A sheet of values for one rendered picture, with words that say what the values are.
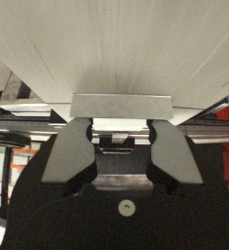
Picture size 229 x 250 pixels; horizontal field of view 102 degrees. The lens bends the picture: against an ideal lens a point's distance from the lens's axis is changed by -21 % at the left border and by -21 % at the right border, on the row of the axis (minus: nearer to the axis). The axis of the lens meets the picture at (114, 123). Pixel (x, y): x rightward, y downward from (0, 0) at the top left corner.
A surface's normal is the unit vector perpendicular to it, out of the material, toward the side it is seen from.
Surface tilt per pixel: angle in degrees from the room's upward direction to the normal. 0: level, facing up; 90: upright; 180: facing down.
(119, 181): 90
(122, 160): 90
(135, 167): 90
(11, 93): 90
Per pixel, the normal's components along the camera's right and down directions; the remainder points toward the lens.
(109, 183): 0.03, -0.29
